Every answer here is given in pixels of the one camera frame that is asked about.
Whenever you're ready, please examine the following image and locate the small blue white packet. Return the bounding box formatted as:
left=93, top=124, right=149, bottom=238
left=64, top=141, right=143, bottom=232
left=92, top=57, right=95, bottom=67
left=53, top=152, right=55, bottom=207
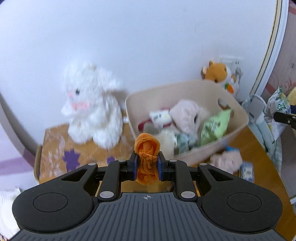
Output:
left=239, top=161, right=255, bottom=183

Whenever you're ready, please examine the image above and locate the pink fluffy scrunchie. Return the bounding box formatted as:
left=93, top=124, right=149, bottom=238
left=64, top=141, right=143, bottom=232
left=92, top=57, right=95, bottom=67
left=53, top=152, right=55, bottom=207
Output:
left=209, top=150, right=243, bottom=174

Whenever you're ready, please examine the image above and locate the green snack bag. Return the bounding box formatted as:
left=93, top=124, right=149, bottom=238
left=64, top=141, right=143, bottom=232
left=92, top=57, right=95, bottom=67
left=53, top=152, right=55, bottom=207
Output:
left=200, top=109, right=232, bottom=146

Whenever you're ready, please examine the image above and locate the green knitted scrunchie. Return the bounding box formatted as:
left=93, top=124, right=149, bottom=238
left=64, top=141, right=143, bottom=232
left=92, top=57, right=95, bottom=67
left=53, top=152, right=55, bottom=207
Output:
left=174, top=133, right=199, bottom=155

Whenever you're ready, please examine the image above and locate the orange sock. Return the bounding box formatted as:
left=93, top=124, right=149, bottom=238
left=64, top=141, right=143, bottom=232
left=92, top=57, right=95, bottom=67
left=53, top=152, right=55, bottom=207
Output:
left=134, top=133, right=161, bottom=185

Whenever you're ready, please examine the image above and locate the pink cloth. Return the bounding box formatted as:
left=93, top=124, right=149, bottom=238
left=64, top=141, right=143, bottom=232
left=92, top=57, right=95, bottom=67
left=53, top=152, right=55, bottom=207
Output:
left=169, top=99, right=201, bottom=135

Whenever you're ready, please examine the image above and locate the red Hello Kitty plush clip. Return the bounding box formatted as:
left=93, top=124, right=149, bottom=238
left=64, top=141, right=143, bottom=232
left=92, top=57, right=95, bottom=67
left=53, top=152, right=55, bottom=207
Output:
left=137, top=108, right=173, bottom=132

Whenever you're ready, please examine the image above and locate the white panda snack bag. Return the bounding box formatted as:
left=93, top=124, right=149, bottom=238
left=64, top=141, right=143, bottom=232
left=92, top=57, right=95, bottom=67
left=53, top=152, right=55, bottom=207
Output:
left=264, top=87, right=291, bottom=141

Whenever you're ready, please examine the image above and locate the cream sock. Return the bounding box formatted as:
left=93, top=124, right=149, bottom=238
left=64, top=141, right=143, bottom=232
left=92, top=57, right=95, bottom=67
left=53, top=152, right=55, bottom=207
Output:
left=155, top=130, right=177, bottom=160

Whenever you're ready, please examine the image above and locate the yellow rolled towel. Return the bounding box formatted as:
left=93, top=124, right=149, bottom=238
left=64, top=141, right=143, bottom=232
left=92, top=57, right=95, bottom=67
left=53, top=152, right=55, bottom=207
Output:
left=287, top=87, right=296, bottom=106

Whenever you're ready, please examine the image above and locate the floral patterned box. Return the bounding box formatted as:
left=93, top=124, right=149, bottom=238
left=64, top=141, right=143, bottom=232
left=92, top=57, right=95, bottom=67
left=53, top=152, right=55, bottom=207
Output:
left=34, top=124, right=134, bottom=184

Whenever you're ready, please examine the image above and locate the orange hamster plush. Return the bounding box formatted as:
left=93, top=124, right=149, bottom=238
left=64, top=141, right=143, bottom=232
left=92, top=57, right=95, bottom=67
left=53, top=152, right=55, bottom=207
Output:
left=201, top=61, right=243, bottom=97

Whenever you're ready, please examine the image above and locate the white plush bunny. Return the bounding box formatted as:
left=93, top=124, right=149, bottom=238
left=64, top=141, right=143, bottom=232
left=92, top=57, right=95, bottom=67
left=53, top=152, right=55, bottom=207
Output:
left=61, top=62, right=123, bottom=150

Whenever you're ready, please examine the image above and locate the beige storage bin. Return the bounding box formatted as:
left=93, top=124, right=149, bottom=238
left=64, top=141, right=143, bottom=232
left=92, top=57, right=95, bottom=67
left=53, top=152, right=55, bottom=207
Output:
left=125, top=80, right=248, bottom=166

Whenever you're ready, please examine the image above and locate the white wall socket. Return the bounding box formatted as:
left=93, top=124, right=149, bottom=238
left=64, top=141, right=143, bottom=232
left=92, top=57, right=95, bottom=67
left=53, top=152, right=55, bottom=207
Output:
left=219, top=55, right=244, bottom=77

